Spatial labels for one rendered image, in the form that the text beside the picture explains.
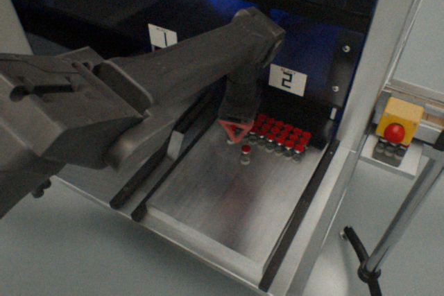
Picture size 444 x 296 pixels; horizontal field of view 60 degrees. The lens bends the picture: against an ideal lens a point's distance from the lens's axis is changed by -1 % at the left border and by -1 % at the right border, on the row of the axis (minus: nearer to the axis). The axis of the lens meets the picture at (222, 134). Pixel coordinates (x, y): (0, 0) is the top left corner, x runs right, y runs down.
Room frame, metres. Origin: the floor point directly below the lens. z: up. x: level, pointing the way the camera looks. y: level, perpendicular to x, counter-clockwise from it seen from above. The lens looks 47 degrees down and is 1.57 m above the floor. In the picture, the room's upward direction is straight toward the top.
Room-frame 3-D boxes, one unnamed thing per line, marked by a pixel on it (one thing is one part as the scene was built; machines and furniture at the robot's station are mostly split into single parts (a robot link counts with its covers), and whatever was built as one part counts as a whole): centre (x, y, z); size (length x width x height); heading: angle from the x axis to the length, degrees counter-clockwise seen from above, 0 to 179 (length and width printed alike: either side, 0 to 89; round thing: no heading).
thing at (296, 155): (0.61, -0.10, 0.90); 0.18 x 0.02 x 0.05; 60
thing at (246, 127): (0.56, -0.03, 1.02); 0.07 x 0.07 x 0.09; 75
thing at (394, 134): (0.55, -0.35, 0.99); 0.04 x 0.04 x 0.04; 60
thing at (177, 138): (0.54, 0.13, 0.91); 0.14 x 0.03 x 0.06; 149
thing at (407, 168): (0.62, -0.41, 0.87); 0.14 x 0.13 x 0.02; 150
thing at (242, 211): (0.51, -0.04, 0.90); 0.34 x 0.26 x 0.04; 150
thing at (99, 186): (0.63, 0.08, 0.87); 0.70 x 0.48 x 0.02; 60
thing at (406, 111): (0.59, -0.38, 1.00); 0.08 x 0.07 x 0.07; 150
